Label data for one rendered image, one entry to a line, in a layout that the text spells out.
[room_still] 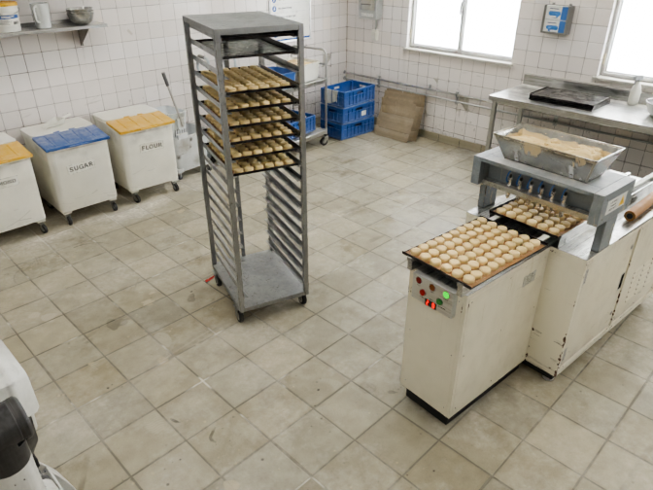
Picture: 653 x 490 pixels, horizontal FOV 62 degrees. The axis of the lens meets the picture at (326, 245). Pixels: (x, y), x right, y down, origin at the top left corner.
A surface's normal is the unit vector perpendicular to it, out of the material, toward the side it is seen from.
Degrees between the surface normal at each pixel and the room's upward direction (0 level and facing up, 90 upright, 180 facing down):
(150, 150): 92
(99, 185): 92
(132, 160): 92
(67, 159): 91
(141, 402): 0
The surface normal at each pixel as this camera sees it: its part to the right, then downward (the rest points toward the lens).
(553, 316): -0.76, 0.32
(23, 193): 0.74, 0.36
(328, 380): 0.00, -0.87
